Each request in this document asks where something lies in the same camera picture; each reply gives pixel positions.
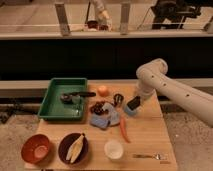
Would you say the small metal cup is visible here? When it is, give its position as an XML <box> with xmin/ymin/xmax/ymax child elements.
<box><xmin>113</xmin><ymin>93</ymin><xmax>124</xmax><ymax>106</ymax></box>

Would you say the dark brown bowl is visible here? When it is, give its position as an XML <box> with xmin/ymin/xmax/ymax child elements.
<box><xmin>58</xmin><ymin>133</ymin><xmax>89</xmax><ymax>165</ymax></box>

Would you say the metal fork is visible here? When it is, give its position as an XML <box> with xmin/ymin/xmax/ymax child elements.
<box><xmin>132</xmin><ymin>154</ymin><xmax>166</xmax><ymax>160</ymax></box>

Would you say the dark grape bunch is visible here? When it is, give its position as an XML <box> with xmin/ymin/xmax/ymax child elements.
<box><xmin>90</xmin><ymin>101</ymin><xmax>105</xmax><ymax>115</ymax></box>

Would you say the blue cloth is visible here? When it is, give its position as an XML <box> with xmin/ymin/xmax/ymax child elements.
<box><xmin>90</xmin><ymin>114</ymin><xmax>109</xmax><ymax>130</ymax></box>

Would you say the left grey post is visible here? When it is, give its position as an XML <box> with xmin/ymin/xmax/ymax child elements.
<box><xmin>55</xmin><ymin>2</ymin><xmax>70</xmax><ymax>36</ymax></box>

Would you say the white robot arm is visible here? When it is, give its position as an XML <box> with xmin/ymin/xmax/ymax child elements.
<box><xmin>136</xmin><ymin>58</ymin><xmax>213</xmax><ymax>127</ymax></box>

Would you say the white paper cup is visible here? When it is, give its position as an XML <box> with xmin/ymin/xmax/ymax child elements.
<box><xmin>104</xmin><ymin>140</ymin><xmax>124</xmax><ymax>161</ymax></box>

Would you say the right grey post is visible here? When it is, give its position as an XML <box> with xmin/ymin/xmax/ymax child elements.
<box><xmin>120</xmin><ymin>2</ymin><xmax>130</xmax><ymax>35</ymax></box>

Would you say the background black machine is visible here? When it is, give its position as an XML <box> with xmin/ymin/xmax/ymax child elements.
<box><xmin>151</xmin><ymin>0</ymin><xmax>203</xmax><ymax>30</ymax></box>

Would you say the pale corn husk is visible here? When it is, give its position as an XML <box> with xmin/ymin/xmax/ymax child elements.
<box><xmin>66</xmin><ymin>134</ymin><xmax>84</xmax><ymax>163</ymax></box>

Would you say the orange bowl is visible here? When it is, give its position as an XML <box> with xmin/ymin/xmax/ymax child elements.
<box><xmin>21</xmin><ymin>134</ymin><xmax>51</xmax><ymax>164</ymax></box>

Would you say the black and blue eraser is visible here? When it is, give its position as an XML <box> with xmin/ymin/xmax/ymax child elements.
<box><xmin>124</xmin><ymin>96</ymin><xmax>140</xmax><ymax>116</ymax></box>

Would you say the grey post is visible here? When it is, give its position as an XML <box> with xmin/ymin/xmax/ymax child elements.
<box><xmin>55</xmin><ymin>2</ymin><xmax>70</xmax><ymax>36</ymax></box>
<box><xmin>120</xmin><ymin>2</ymin><xmax>130</xmax><ymax>35</ymax></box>

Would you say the orange carrot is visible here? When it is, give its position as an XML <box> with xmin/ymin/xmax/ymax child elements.
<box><xmin>120</xmin><ymin>116</ymin><xmax>130</xmax><ymax>143</ymax></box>

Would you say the black handled scoop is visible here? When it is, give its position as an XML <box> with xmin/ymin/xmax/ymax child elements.
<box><xmin>60</xmin><ymin>91</ymin><xmax>96</xmax><ymax>103</ymax></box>

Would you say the green plastic tray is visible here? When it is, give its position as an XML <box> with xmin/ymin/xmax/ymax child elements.
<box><xmin>38</xmin><ymin>78</ymin><xmax>87</xmax><ymax>121</ymax></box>

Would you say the grey plate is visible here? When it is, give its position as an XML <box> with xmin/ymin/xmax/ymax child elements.
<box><xmin>102</xmin><ymin>102</ymin><xmax>120</xmax><ymax>126</ymax></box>

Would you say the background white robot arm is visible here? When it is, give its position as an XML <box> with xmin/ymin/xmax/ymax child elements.
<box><xmin>85</xmin><ymin>0</ymin><xmax>112</xmax><ymax>31</ymax></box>

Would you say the orange fruit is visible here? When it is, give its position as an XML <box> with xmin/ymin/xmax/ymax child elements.
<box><xmin>98</xmin><ymin>86</ymin><xmax>109</xmax><ymax>97</ymax></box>

